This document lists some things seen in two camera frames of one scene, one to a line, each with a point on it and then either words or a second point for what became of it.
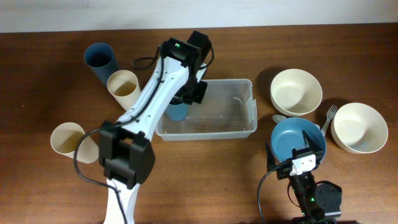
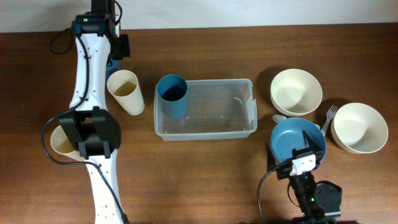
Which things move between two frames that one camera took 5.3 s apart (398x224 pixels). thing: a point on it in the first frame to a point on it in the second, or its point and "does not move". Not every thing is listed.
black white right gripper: [317, 150] does not move
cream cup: [124, 86] does not move
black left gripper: [198, 94] to [123, 48]
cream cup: [64, 139] does not move
